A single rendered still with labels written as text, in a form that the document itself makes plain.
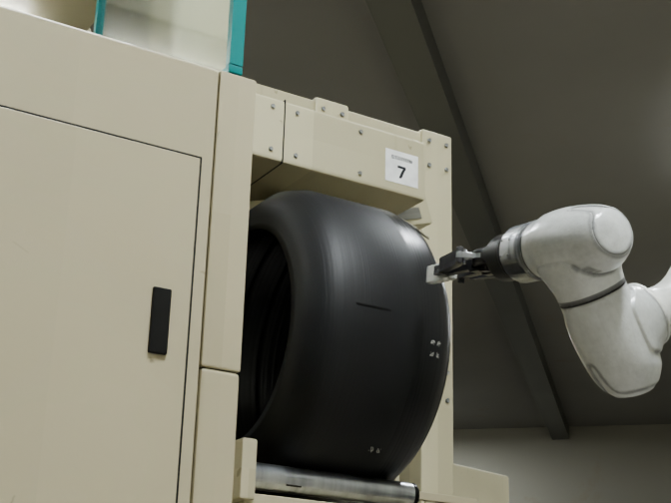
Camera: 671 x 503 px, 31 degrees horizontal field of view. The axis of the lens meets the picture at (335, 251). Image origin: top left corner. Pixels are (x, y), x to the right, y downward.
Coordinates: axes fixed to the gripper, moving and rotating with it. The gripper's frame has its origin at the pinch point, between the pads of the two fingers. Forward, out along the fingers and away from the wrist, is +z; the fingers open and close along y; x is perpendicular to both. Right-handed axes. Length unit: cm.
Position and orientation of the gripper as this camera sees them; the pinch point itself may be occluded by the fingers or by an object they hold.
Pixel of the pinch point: (441, 272)
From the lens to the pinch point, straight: 203.4
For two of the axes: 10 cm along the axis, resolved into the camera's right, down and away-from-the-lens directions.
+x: -1.0, 9.7, -2.3
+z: -5.1, 1.5, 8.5
